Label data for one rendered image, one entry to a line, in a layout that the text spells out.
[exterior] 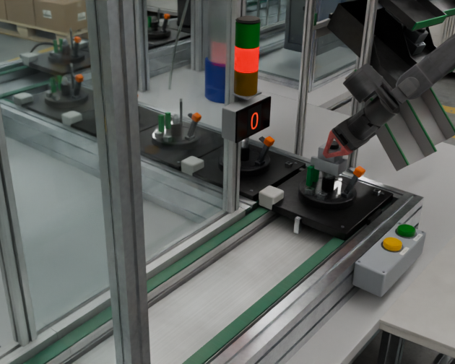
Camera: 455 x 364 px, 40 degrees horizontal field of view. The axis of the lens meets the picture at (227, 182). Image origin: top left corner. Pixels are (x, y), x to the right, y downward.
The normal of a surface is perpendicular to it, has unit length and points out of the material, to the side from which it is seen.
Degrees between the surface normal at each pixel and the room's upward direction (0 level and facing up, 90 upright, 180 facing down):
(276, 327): 0
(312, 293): 0
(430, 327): 0
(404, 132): 45
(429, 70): 67
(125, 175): 90
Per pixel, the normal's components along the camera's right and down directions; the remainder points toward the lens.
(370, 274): -0.62, 0.36
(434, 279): 0.02, -0.88
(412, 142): 0.48, -0.36
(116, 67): 0.78, 0.31
